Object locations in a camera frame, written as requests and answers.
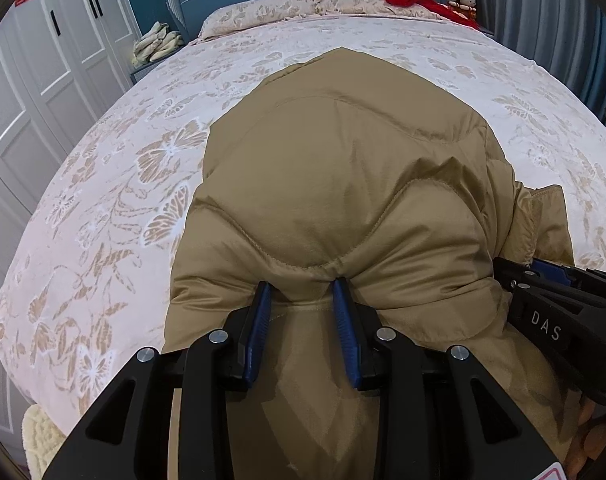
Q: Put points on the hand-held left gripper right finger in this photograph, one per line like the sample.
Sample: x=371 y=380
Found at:
x=345 y=340

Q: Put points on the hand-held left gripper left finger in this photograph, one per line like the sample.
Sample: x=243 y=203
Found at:
x=260 y=330

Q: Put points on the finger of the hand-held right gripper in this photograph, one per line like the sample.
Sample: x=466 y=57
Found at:
x=553 y=272

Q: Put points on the tan puffer jacket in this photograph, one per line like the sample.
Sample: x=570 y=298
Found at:
x=333 y=185

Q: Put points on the person's right hand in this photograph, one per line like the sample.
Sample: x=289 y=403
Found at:
x=583 y=435

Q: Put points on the pink floral bedspread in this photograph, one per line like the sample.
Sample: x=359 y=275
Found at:
x=108 y=210

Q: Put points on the grey-blue curtain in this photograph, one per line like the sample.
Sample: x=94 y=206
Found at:
x=543 y=15

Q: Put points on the blue nightstand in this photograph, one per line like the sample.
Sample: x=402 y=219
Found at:
x=143 y=76

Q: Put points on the stack of folded cloths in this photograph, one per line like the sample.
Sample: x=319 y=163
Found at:
x=155 y=42

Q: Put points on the floral pillow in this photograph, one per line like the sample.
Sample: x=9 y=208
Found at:
x=253 y=15
x=353 y=2

